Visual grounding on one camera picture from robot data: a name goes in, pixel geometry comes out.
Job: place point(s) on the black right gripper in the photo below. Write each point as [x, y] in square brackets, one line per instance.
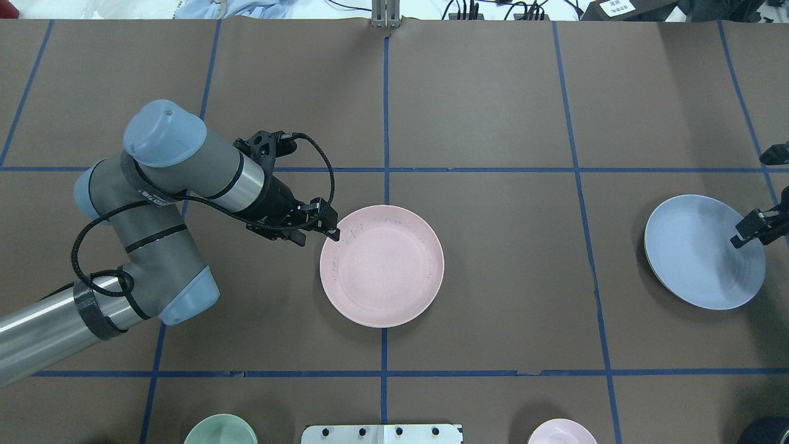
[759, 223]

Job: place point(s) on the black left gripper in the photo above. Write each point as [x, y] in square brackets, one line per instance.
[272, 200]

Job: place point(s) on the light blue plate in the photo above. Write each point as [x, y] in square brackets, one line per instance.
[687, 245]

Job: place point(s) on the pink plate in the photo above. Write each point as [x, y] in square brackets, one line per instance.
[385, 270]

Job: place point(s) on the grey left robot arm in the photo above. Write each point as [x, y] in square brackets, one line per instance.
[136, 259]

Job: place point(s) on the blue tape strip far right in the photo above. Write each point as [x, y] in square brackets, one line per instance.
[774, 196]

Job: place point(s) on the blue tape strip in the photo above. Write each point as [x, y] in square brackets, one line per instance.
[774, 196]
[26, 91]

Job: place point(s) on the blue tape strip horizontal lower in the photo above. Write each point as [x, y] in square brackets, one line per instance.
[444, 373]

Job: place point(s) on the dark blue round object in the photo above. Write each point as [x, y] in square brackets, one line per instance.
[766, 430]

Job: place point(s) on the blue tape strip vertical centre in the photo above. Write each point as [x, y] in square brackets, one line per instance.
[385, 123]

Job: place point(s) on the green bowl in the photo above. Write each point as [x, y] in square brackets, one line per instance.
[222, 428]

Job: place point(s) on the small pink bowl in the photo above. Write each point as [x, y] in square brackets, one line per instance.
[561, 431]

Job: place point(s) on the light blue cloth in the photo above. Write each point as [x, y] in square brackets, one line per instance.
[215, 10]

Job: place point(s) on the black box with label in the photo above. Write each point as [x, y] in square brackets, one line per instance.
[628, 11]

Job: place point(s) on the blue tape strip vertical right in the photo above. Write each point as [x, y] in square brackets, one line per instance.
[605, 353]

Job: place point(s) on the blue tape strip far left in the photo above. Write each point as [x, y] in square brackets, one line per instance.
[26, 91]

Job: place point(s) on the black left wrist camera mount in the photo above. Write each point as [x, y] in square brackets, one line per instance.
[264, 148]

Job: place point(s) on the white metal bracket plate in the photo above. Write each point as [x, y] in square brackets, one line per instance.
[382, 433]

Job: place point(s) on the aluminium profile post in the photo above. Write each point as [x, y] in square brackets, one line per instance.
[386, 14]

